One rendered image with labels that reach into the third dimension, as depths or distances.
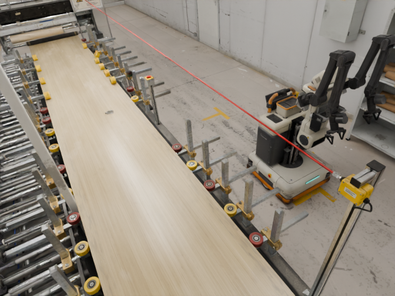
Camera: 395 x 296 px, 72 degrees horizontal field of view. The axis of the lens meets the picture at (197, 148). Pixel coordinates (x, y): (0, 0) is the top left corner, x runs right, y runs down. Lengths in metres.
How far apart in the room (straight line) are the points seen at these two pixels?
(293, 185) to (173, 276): 1.65
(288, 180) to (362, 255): 0.88
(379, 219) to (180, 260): 2.15
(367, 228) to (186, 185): 1.85
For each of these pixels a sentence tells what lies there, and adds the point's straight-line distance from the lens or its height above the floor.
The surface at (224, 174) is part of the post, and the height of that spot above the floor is 1.00.
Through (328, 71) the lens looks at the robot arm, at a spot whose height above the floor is 1.48.
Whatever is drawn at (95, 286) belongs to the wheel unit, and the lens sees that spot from 1.67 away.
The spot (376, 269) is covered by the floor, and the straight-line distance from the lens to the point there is 2.88.
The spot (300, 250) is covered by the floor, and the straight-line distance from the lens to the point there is 2.76.
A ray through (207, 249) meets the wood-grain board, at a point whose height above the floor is 0.90.
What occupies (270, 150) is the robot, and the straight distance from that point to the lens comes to 2.81.
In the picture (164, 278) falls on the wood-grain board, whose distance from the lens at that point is 1.59.
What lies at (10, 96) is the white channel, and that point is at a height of 1.73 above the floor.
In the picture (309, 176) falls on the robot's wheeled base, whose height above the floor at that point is 0.28.
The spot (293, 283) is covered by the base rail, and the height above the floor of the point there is 0.70.
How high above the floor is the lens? 2.32
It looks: 40 degrees down
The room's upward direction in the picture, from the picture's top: 5 degrees counter-clockwise
